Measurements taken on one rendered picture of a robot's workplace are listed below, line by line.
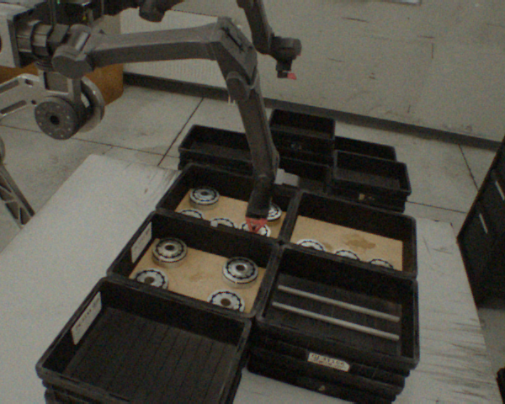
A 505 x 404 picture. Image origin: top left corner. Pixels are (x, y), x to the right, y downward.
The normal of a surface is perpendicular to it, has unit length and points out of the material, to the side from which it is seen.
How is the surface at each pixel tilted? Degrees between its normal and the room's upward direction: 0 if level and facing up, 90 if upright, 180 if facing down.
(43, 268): 0
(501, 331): 0
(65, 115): 90
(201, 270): 0
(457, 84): 90
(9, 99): 90
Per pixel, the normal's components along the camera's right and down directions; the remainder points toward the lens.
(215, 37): -0.25, -0.51
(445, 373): 0.11, -0.80
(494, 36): -0.18, 0.56
